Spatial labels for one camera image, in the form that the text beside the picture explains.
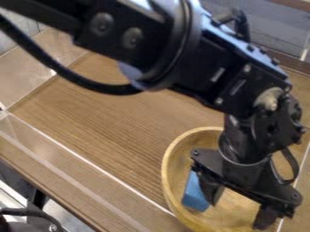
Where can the black metal base plate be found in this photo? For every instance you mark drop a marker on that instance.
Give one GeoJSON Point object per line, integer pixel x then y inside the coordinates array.
{"type": "Point", "coordinates": [29, 219]}

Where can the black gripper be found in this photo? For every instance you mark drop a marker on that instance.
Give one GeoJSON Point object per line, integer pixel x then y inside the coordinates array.
{"type": "Point", "coordinates": [256, 180]}

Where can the clear acrylic front wall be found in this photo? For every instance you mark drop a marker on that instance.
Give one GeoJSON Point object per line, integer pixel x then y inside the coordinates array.
{"type": "Point", "coordinates": [105, 202]}

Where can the brown wooden bowl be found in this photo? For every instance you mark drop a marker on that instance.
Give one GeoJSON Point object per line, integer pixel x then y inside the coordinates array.
{"type": "Point", "coordinates": [234, 212]}

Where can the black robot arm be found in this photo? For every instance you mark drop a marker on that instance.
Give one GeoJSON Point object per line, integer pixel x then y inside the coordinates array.
{"type": "Point", "coordinates": [173, 45]}

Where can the blue block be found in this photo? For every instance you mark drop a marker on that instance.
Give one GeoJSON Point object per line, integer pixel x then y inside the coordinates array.
{"type": "Point", "coordinates": [193, 198]}

